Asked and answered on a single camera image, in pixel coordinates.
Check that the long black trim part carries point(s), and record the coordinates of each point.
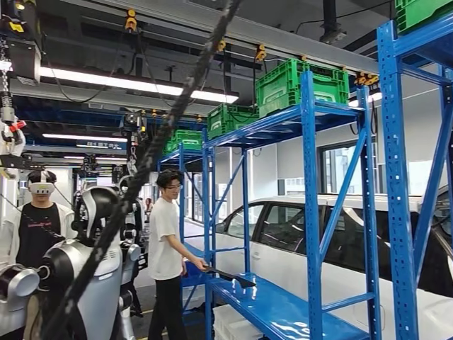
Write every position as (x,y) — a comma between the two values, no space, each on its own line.
(230,277)
(142,169)

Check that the person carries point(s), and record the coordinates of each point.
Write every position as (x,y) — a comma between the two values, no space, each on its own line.
(164,244)
(35,234)
(148,206)

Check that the white car body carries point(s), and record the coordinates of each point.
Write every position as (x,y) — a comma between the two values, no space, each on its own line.
(276,263)

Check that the black overhead hoist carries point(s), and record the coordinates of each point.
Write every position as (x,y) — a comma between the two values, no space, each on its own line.
(22,56)
(133,141)

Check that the silver black humanoid robot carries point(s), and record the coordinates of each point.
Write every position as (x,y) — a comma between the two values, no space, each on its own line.
(133,225)
(102,300)

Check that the white storage box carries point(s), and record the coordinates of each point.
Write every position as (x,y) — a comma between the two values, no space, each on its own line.
(230,324)

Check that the long ceiling light strip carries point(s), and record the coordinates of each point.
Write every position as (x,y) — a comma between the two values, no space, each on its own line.
(84,138)
(106,80)
(374,97)

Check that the white VR headset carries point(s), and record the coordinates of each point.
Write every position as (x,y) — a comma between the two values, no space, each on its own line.
(41,188)

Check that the yellow rail trolley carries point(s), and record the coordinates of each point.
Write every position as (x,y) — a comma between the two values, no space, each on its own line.
(131,21)
(221,45)
(372,80)
(362,79)
(261,53)

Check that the grey overhead rail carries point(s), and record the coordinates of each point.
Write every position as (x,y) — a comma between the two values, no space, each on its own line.
(283,44)

